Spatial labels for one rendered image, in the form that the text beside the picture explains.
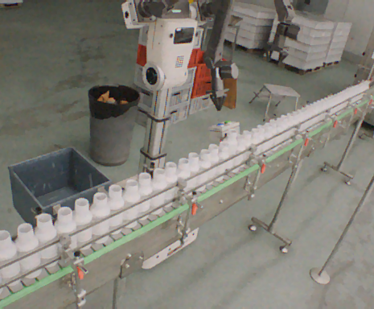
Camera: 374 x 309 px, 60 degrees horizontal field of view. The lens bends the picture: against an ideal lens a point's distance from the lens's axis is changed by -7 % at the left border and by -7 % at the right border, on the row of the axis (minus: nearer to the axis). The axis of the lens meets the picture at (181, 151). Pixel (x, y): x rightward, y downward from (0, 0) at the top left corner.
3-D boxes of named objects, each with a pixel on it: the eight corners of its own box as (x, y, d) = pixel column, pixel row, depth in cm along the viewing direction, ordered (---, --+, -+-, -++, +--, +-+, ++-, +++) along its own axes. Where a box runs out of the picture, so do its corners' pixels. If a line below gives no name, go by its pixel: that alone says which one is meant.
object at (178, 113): (154, 133, 381) (157, 114, 370) (128, 118, 400) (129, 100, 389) (187, 118, 426) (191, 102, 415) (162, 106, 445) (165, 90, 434)
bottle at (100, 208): (112, 239, 106) (115, 198, 98) (96, 247, 102) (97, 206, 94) (100, 228, 109) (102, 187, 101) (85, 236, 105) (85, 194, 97)
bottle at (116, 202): (99, 231, 108) (101, 190, 100) (108, 220, 113) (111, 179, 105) (116, 238, 107) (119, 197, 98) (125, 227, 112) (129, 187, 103)
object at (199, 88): (191, 99, 423) (195, 82, 412) (167, 88, 444) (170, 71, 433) (219, 91, 466) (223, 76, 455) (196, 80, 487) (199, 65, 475)
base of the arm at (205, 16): (195, 0, 184) (200, 21, 186) (207, -4, 178) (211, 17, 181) (206, 1, 190) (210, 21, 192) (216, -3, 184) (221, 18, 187)
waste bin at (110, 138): (103, 175, 300) (108, 108, 268) (76, 151, 324) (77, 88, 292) (142, 160, 331) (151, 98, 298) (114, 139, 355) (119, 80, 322)
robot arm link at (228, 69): (213, 49, 155) (203, 57, 150) (235, 48, 148) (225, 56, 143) (219, 72, 162) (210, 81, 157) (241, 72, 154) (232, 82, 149)
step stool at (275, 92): (276, 105, 521) (284, 80, 500) (293, 124, 470) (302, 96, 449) (248, 102, 511) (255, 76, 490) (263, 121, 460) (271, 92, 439)
